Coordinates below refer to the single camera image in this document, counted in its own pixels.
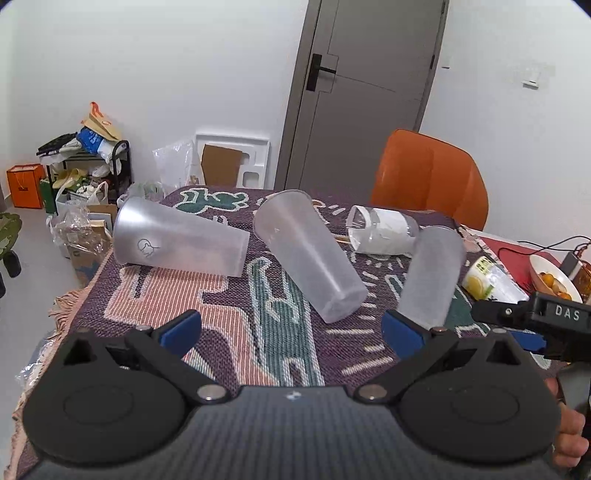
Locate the frosted grey plastic cup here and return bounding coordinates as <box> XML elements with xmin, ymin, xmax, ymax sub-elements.
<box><xmin>397</xmin><ymin>226</ymin><xmax>466</xmax><ymax>330</ymax></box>

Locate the clear cup yellow lemon label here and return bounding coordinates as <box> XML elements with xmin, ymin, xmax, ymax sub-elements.
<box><xmin>462</xmin><ymin>256</ymin><xmax>529</xmax><ymax>304</ymax></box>

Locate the frosted cup with logo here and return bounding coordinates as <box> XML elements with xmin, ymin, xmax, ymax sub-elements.
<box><xmin>113</xmin><ymin>197</ymin><xmax>249</xmax><ymax>277</ymax></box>

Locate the clear cup white label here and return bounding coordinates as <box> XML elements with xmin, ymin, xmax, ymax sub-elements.
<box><xmin>346</xmin><ymin>205</ymin><xmax>420</xmax><ymax>256</ymax></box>

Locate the clear frosted plastic cup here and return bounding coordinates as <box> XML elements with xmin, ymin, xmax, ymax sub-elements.
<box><xmin>253</xmin><ymin>190</ymin><xmax>369</xmax><ymax>324</ymax></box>

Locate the person's right hand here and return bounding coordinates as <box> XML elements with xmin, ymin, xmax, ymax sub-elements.
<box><xmin>552</xmin><ymin>400</ymin><xmax>589</xmax><ymax>469</ymax></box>

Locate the white bowl with oranges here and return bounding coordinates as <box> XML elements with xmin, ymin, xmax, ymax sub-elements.
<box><xmin>529</xmin><ymin>255</ymin><xmax>583</xmax><ymax>303</ymax></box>

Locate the black power adapter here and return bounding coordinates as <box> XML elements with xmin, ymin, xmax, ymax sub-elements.
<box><xmin>560</xmin><ymin>252</ymin><xmax>583</xmax><ymax>281</ymax></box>

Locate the orange table mat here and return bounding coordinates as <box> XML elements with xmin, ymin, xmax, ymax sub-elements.
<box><xmin>476</xmin><ymin>231</ymin><xmax>560</xmax><ymax>293</ymax></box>

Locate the brown cardboard box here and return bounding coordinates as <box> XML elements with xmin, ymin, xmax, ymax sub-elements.
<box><xmin>63</xmin><ymin>204</ymin><xmax>118</xmax><ymax>287</ymax></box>

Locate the green camouflage stool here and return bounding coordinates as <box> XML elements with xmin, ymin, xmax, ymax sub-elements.
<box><xmin>0</xmin><ymin>212</ymin><xmax>22</xmax><ymax>278</ymax></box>

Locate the orange chair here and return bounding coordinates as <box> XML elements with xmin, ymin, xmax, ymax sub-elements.
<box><xmin>370</xmin><ymin>129</ymin><xmax>489</xmax><ymax>230</ymax></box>

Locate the black cluttered shelf rack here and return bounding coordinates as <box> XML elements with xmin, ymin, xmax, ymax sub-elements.
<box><xmin>36</xmin><ymin>101</ymin><xmax>132</xmax><ymax>215</ymax></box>

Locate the orange paper bag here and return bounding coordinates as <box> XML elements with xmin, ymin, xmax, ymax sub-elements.
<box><xmin>6</xmin><ymin>164</ymin><xmax>46</xmax><ymax>209</ymax></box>

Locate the clear plastic bag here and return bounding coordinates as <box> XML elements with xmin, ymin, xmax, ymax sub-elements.
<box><xmin>152</xmin><ymin>139</ymin><xmax>205</xmax><ymax>190</ymax></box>

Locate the grey door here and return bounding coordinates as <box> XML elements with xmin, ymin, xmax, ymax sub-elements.
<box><xmin>274</xmin><ymin>1</ymin><xmax>449</xmax><ymax>200</ymax></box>

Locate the white wall switch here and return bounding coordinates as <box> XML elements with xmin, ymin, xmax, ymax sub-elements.
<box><xmin>522</xmin><ymin>65</ymin><xmax>543</xmax><ymax>90</ymax></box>

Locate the white styrofoam packing frame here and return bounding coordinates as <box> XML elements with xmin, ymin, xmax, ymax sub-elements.
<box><xmin>189</xmin><ymin>132</ymin><xmax>270</xmax><ymax>189</ymax></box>

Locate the black door handle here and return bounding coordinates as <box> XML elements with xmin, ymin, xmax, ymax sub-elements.
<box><xmin>305</xmin><ymin>54</ymin><xmax>337</xmax><ymax>92</ymax></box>

